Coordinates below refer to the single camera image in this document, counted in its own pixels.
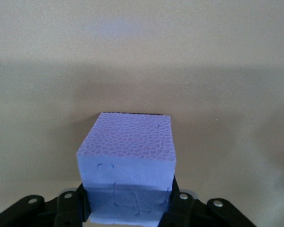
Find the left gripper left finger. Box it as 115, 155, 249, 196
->
0, 183, 93, 227

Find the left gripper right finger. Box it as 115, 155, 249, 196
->
157, 176, 258, 227

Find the purple foam cube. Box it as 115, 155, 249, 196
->
76, 112, 177, 224

